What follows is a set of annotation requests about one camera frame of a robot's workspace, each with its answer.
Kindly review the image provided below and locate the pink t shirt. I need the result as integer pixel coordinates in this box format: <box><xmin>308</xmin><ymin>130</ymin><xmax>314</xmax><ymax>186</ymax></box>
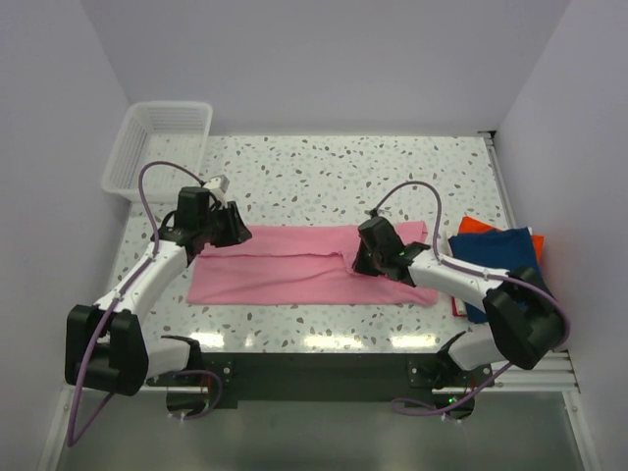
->
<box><xmin>186</xmin><ymin>226</ymin><xmax>439</xmax><ymax>306</ymax></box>

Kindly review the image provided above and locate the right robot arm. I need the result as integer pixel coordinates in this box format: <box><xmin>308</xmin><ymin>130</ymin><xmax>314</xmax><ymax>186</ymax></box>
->
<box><xmin>216</xmin><ymin>211</ymin><xmax>568</xmax><ymax>386</ymax></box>

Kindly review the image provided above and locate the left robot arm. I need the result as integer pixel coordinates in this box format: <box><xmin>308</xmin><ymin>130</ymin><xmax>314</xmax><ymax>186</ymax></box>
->
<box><xmin>65</xmin><ymin>186</ymin><xmax>250</xmax><ymax>396</ymax></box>

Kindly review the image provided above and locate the orange folded t shirt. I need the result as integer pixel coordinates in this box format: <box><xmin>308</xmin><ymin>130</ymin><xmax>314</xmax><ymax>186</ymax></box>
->
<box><xmin>458</xmin><ymin>216</ymin><xmax>545</xmax><ymax>263</ymax></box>

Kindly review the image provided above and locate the white plastic basket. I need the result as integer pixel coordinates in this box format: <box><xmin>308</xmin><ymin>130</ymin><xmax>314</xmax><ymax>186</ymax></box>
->
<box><xmin>101</xmin><ymin>101</ymin><xmax>213</xmax><ymax>202</ymax></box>

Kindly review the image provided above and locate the red folded t shirt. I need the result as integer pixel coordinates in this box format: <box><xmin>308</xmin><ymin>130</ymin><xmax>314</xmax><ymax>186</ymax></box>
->
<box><xmin>450</xmin><ymin>297</ymin><xmax>467</xmax><ymax>318</ymax></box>

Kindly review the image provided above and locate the blue folded t shirt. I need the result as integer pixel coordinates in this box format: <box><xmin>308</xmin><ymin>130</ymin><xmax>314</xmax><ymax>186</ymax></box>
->
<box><xmin>448</xmin><ymin>226</ymin><xmax>541</xmax><ymax>324</ymax></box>

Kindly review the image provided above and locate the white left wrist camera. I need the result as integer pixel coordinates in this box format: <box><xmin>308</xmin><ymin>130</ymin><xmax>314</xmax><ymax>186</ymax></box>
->
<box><xmin>203</xmin><ymin>175</ymin><xmax>230</xmax><ymax>208</ymax></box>

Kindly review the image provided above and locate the aluminium right side rail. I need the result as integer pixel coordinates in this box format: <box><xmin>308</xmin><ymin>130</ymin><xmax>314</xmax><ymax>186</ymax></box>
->
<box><xmin>479</xmin><ymin>129</ymin><xmax>555</xmax><ymax>352</ymax></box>

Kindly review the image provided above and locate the aluminium rail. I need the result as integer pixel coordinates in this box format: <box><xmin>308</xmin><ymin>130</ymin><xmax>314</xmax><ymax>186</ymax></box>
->
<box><xmin>139</xmin><ymin>353</ymin><xmax>578</xmax><ymax>393</ymax></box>
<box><xmin>479</xmin><ymin>129</ymin><xmax>555</xmax><ymax>352</ymax></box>

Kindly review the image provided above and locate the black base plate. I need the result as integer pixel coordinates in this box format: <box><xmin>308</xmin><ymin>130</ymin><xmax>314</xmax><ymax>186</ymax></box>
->
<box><xmin>146</xmin><ymin>353</ymin><xmax>493</xmax><ymax>414</ymax></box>

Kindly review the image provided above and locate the aluminium front rail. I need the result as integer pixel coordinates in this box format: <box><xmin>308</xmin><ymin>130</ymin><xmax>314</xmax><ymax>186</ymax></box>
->
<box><xmin>139</xmin><ymin>353</ymin><xmax>578</xmax><ymax>393</ymax></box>

